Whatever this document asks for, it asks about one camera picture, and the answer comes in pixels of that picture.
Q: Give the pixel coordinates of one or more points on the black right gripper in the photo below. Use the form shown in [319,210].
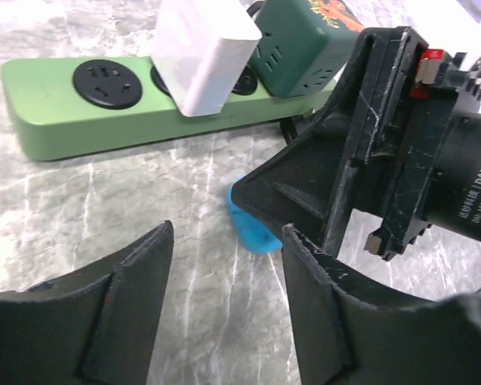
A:
[412,140]

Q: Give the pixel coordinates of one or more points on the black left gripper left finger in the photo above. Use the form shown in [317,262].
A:
[96,325]

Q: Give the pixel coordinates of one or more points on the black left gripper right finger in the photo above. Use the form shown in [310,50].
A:
[350,329]

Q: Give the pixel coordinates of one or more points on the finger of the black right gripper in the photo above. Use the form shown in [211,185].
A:
[296,185]

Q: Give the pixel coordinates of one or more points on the blue plug adapter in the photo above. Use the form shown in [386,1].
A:
[253,235]

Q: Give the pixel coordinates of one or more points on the dark green cube adapter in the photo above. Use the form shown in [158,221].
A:
[304,44]

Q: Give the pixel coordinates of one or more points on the white plug adapter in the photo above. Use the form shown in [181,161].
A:
[200,49]

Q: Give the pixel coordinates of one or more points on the green power strip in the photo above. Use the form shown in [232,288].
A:
[54,122]

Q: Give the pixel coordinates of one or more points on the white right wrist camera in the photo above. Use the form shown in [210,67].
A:
[468,64]

